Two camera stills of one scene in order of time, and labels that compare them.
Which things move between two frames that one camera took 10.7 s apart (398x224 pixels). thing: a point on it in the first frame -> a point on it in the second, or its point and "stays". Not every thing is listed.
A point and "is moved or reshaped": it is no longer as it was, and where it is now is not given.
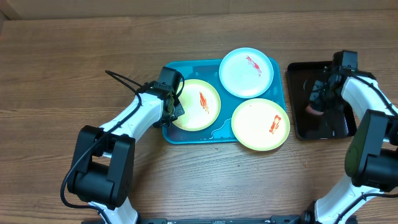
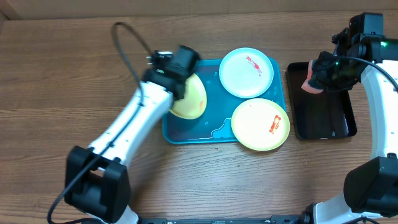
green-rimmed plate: (200, 102) is moved or reshaped
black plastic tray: (318, 107) stays
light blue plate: (246, 73) stays
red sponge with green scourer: (310, 110) -> (306, 86)
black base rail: (273, 219) stays
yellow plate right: (260, 124) stays
